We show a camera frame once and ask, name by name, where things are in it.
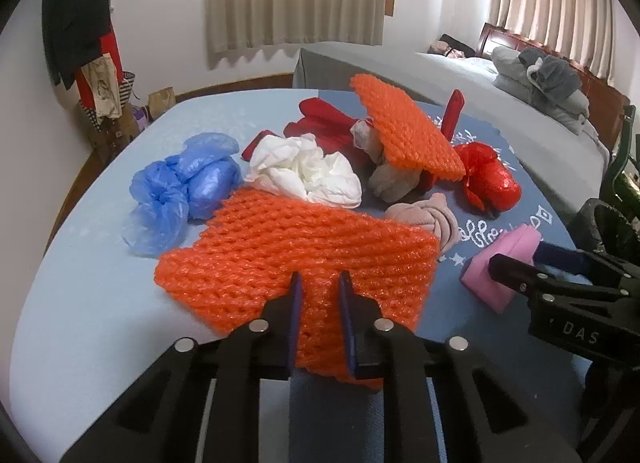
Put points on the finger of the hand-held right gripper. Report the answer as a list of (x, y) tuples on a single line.
[(515, 275), (557, 256)]

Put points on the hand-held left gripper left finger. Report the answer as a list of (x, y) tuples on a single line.
[(295, 328)]

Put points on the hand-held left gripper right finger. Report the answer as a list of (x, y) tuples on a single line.
[(349, 328)]

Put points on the pink cloth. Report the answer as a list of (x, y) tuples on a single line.
[(492, 253)]

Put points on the black-lined trash bin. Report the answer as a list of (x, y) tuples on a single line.
[(607, 223)]

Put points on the large orange foam net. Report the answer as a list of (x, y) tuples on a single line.
[(300, 243)]

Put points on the red plastic bag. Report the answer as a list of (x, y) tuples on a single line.
[(495, 183)]

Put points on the grey knotted sock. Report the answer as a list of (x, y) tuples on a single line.
[(395, 183)]

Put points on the blue printed tablecloth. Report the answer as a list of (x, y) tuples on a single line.
[(450, 303)]

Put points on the beige knotted sock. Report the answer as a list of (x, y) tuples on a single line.
[(430, 223)]

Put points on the bed with grey sheet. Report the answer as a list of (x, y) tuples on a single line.
[(500, 108)]

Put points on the white plastic bag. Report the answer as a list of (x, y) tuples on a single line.
[(310, 168)]

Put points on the grey pillow pile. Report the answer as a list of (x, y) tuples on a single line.
[(550, 88)]

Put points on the wooden headboard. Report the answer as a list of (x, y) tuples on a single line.
[(600, 93)]

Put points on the blue plastic bag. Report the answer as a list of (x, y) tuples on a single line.
[(180, 183)]

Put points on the light blue table cover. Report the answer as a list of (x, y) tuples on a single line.
[(100, 293)]

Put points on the dark bag on bed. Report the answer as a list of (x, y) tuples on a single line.
[(457, 43)]

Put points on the beige striped curtain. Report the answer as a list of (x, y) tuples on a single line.
[(550, 3)]

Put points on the brown paper bag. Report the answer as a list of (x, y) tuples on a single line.
[(161, 103)]

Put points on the striped woven bag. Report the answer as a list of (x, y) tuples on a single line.
[(128, 85)]

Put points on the beige tote bag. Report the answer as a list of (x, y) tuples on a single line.
[(102, 88)]

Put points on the red hanging garment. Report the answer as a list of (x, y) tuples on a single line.
[(107, 50)]

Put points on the black hanging jacket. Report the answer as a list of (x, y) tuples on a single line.
[(75, 8)]

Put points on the dark metal frame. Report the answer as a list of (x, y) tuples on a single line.
[(622, 168)]

